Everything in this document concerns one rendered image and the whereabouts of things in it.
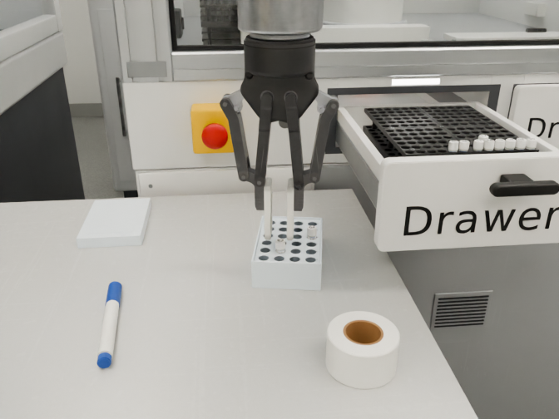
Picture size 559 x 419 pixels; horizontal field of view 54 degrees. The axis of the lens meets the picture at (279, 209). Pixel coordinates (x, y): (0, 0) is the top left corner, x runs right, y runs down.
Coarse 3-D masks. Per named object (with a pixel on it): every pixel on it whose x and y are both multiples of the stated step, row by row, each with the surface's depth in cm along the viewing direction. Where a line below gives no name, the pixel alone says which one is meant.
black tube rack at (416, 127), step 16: (368, 112) 87; (384, 112) 87; (400, 112) 87; (416, 112) 86; (432, 112) 86; (448, 112) 86; (464, 112) 87; (480, 112) 86; (368, 128) 89; (384, 128) 79; (400, 128) 79; (416, 128) 79; (432, 128) 79; (448, 128) 79; (464, 128) 79; (480, 128) 80; (496, 128) 79; (384, 144) 82; (400, 144) 74; (416, 144) 73; (432, 144) 73
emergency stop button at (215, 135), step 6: (210, 126) 82; (216, 126) 82; (222, 126) 83; (204, 132) 83; (210, 132) 82; (216, 132) 82; (222, 132) 83; (204, 138) 83; (210, 138) 83; (216, 138) 83; (222, 138) 83; (210, 144) 83; (216, 144) 83; (222, 144) 83
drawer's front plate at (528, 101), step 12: (540, 84) 92; (552, 84) 92; (516, 96) 91; (528, 96) 91; (540, 96) 91; (552, 96) 91; (516, 108) 91; (528, 108) 92; (540, 108) 92; (552, 108) 92; (516, 120) 92; (528, 120) 93; (552, 120) 93; (540, 132) 94; (552, 132) 94; (552, 144) 95
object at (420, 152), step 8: (408, 152) 70; (416, 152) 70; (424, 152) 70; (432, 152) 71; (440, 152) 70; (448, 152) 70; (456, 152) 70; (464, 152) 70; (472, 152) 70; (480, 152) 70; (488, 152) 70; (496, 152) 70; (504, 152) 70; (512, 152) 70; (520, 152) 70
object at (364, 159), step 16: (352, 112) 92; (496, 112) 89; (336, 128) 92; (352, 128) 81; (512, 128) 82; (352, 144) 81; (368, 144) 74; (544, 144) 74; (352, 160) 81; (368, 160) 73; (368, 176) 72; (368, 192) 73
